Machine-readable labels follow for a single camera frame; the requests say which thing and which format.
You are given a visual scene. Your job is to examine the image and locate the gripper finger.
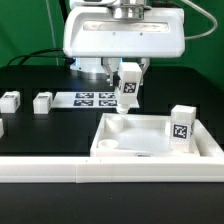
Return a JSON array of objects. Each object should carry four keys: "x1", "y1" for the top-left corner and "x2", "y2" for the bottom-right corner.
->
[
  {"x1": 139, "y1": 58, "x2": 150, "y2": 81},
  {"x1": 101, "y1": 58, "x2": 120, "y2": 85}
]

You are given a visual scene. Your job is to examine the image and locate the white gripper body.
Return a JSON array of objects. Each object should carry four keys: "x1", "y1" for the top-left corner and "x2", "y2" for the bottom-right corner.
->
[{"x1": 63, "y1": 7, "x2": 185, "y2": 58}]

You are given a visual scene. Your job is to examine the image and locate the white square table top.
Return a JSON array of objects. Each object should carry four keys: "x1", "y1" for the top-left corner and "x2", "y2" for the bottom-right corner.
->
[{"x1": 90, "y1": 113, "x2": 200, "y2": 158}]

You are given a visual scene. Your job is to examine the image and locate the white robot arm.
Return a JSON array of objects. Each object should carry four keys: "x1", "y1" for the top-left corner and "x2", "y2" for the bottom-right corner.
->
[{"x1": 63, "y1": 0, "x2": 185, "y2": 79}]

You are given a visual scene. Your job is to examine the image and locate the white block at left edge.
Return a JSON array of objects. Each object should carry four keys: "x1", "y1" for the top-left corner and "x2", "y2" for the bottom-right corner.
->
[{"x1": 0, "y1": 118, "x2": 4, "y2": 139}]

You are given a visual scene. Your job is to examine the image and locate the white L-shaped obstacle fence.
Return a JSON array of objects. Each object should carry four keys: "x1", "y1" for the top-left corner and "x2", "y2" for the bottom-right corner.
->
[{"x1": 0, "y1": 122, "x2": 224, "y2": 183}]

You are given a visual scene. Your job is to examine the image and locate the black cable bundle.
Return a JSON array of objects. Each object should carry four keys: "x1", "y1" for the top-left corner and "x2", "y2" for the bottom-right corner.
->
[{"x1": 7, "y1": 48, "x2": 73, "y2": 66}]

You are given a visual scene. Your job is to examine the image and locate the white marker base plate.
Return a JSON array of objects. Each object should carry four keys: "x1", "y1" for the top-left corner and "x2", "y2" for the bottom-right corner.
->
[{"x1": 50, "y1": 91, "x2": 140, "y2": 109}]

